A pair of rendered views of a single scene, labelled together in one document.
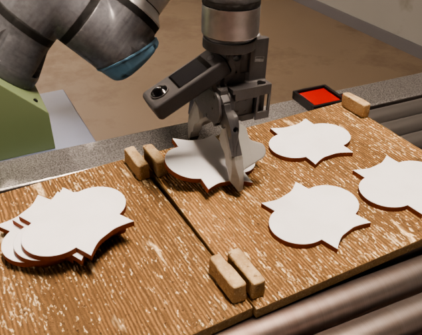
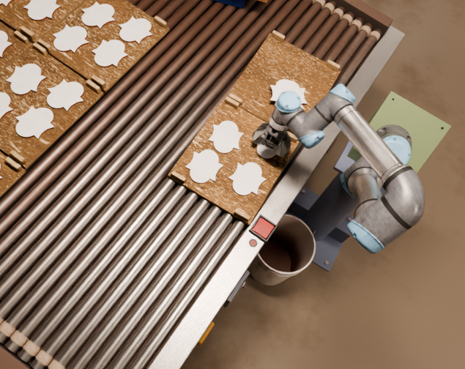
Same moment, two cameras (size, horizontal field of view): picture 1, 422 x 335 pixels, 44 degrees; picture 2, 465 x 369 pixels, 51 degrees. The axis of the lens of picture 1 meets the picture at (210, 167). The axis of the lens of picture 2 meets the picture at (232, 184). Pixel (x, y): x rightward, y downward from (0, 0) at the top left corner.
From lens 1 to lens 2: 1.86 m
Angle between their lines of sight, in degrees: 74
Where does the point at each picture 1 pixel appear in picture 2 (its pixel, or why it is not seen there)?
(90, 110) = not seen: outside the picture
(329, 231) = (218, 129)
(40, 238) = (286, 84)
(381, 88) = (239, 263)
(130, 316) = (250, 83)
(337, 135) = (239, 187)
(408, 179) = (203, 168)
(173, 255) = (254, 104)
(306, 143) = (247, 174)
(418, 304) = (185, 122)
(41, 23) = not seen: hidden behind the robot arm
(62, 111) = not seen: hidden behind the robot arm
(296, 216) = (230, 132)
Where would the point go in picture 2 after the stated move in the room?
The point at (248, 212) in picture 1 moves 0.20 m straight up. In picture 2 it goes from (246, 130) to (255, 102)
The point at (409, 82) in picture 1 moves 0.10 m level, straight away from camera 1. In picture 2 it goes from (228, 279) to (233, 309)
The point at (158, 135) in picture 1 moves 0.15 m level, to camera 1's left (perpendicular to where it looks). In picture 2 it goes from (307, 165) to (337, 149)
